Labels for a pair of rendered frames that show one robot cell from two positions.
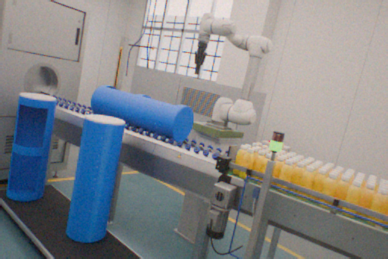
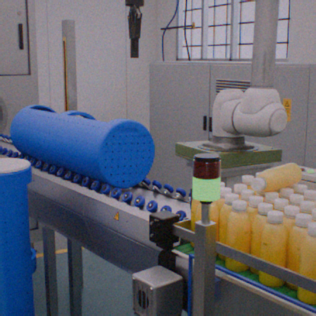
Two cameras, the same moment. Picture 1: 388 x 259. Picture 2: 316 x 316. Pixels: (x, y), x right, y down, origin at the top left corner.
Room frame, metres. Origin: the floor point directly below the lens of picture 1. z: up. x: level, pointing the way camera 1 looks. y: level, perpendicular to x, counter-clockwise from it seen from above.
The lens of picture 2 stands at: (0.65, -0.74, 1.48)
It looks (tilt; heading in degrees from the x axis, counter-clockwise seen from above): 12 degrees down; 21
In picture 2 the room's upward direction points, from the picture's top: straight up
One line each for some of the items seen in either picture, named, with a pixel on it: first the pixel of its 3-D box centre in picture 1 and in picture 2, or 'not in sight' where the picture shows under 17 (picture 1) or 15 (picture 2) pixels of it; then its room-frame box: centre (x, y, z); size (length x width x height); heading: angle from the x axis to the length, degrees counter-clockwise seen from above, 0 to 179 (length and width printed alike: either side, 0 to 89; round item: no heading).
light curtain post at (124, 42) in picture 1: (111, 121); (73, 161); (3.25, 0.84, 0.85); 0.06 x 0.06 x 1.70; 60
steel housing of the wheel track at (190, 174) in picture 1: (118, 140); (58, 193); (2.74, 0.62, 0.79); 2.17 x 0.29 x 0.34; 60
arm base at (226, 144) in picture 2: (217, 123); (225, 140); (2.94, -0.20, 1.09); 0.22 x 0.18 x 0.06; 55
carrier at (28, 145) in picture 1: (31, 147); not in sight; (2.71, 1.33, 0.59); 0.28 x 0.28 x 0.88
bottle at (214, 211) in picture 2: (247, 164); (207, 226); (2.00, -0.37, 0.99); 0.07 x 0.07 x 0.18
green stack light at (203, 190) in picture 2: (276, 145); (206, 187); (1.72, -0.45, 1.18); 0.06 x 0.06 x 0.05
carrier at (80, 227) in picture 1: (95, 178); (3, 262); (2.30, 0.64, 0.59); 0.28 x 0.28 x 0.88
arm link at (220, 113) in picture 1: (223, 109); (231, 112); (2.92, -0.22, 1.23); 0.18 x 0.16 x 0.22; 55
